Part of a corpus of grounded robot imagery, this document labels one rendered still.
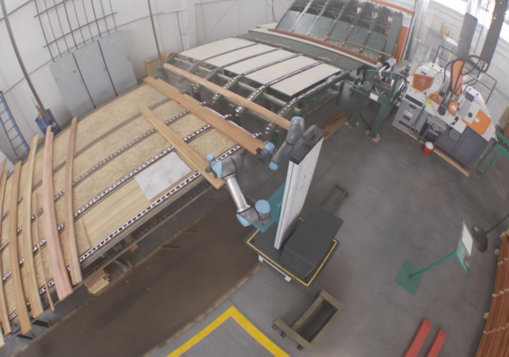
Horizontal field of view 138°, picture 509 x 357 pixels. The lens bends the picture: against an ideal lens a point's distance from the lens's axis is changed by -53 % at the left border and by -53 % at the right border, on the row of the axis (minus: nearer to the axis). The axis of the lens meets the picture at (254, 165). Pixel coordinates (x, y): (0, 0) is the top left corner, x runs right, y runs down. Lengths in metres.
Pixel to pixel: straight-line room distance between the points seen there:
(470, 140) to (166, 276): 6.49
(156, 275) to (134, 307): 0.56
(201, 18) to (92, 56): 4.36
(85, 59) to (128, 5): 2.22
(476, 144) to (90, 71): 10.31
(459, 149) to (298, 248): 4.96
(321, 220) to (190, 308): 1.82
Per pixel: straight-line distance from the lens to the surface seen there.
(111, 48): 7.11
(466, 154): 6.05
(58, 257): 2.83
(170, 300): 2.84
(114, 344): 3.24
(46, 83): 7.78
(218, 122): 3.02
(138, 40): 7.93
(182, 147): 2.75
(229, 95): 3.53
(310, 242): 1.97
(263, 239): 2.48
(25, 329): 3.23
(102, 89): 7.30
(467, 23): 5.58
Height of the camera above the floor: 2.64
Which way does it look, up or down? 48 degrees down
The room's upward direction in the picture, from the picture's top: 1 degrees counter-clockwise
